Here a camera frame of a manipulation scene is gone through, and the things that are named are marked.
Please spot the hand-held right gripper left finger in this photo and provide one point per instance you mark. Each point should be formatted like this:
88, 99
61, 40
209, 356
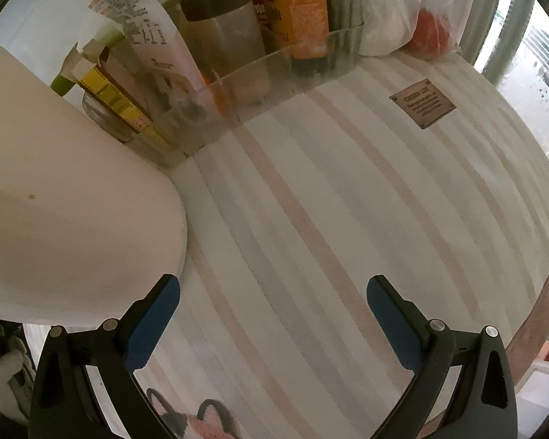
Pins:
153, 313

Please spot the clear plastic jar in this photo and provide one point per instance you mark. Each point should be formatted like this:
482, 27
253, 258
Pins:
224, 32

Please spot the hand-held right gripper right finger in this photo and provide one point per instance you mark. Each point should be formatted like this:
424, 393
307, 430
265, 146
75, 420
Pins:
393, 324

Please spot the beige utensil holder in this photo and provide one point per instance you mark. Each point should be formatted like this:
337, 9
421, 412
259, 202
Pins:
73, 215

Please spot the striped cat print table mat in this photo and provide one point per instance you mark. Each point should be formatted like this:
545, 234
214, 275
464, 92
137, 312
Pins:
325, 192

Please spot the yellow seasoning packet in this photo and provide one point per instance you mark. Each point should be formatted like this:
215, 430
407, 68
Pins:
114, 100

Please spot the white seasoning packet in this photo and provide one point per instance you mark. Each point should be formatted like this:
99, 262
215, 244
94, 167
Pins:
155, 45

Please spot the red plastic pouch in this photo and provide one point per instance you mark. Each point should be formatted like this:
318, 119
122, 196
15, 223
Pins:
432, 32

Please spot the person's left hand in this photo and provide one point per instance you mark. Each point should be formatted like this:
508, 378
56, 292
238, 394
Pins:
7, 372

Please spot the small glass jar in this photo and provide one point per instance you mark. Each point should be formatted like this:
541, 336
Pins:
96, 118

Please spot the clear plastic tray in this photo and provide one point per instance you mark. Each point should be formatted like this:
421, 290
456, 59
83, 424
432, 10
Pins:
279, 69

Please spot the orange label sauce bottle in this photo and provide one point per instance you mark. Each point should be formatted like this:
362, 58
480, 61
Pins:
297, 9

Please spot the white window frame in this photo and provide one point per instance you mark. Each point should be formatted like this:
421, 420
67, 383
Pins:
489, 18

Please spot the clear plastic bag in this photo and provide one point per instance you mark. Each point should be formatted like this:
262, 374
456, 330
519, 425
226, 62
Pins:
389, 9

